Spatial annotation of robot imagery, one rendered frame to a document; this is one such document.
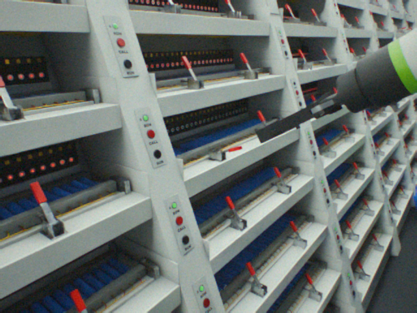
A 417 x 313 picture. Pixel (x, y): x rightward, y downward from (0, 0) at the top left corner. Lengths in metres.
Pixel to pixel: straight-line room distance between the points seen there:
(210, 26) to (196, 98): 0.23
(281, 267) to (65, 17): 0.84
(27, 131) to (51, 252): 0.19
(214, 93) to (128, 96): 0.27
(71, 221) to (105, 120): 0.19
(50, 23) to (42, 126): 0.19
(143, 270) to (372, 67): 0.57
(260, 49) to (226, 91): 0.38
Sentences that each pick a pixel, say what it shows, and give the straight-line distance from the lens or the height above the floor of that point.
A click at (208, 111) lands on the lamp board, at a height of 1.02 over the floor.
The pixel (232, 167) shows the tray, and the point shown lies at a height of 0.85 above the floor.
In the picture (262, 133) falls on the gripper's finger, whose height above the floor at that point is 0.92.
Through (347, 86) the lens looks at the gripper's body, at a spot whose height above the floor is 0.96.
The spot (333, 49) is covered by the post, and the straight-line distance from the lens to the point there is 1.87.
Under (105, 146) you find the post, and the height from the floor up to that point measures 1.00.
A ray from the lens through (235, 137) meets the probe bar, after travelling 0.97.
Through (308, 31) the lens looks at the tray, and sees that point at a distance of 1.53.
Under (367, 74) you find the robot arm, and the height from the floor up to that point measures 0.97.
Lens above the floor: 0.97
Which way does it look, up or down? 5 degrees down
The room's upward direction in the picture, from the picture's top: 17 degrees counter-clockwise
